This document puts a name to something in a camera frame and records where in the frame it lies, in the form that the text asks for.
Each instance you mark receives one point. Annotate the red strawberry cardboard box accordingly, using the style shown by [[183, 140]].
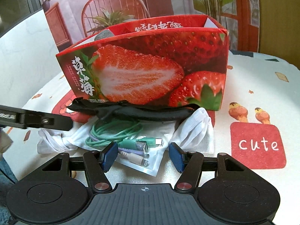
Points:
[[167, 61]]

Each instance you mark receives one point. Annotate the clear plastic cable bag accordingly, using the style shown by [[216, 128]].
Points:
[[147, 162]]

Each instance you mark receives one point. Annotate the wooden panel board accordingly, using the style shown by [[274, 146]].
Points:
[[279, 29]]

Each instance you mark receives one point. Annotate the black eye mask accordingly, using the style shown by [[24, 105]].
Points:
[[124, 110]]

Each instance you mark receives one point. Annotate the white cotton cloth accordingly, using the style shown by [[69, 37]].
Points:
[[195, 133]]

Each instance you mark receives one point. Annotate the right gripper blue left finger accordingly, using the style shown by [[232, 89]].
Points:
[[96, 164]]

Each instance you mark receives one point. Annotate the person's left hand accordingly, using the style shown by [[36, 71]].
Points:
[[5, 142]]

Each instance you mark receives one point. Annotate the grey rolled cloth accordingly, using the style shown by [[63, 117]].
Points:
[[106, 33]]

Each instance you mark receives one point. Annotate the printed living room backdrop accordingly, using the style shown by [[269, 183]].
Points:
[[240, 17]]

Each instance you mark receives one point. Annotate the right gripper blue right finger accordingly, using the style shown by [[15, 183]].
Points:
[[189, 165]]

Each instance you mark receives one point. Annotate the dark window frame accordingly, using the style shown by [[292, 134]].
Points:
[[15, 11]]

